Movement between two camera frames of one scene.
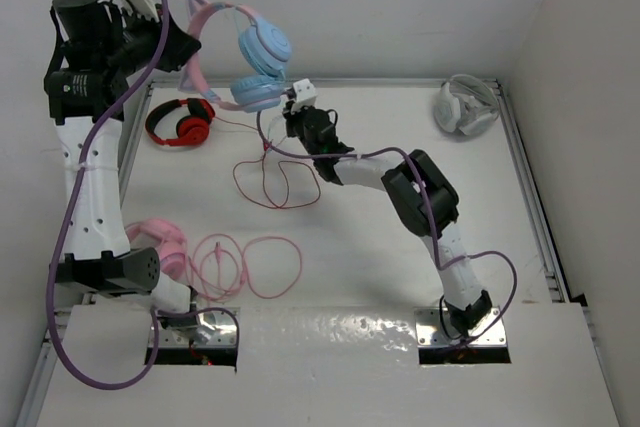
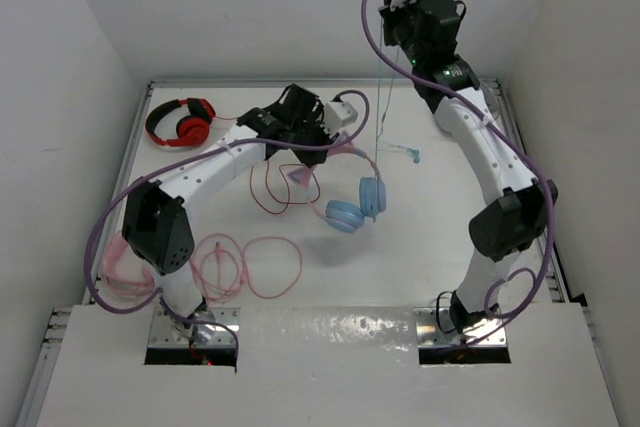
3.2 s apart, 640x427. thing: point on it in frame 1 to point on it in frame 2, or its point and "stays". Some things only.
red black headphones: x=192 y=129 stays
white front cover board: x=333 y=366 stays
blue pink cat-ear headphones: x=265 y=48 to x=343 y=187
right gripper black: x=294 y=117 to x=391 y=16
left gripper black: x=175 y=49 to x=317 y=121
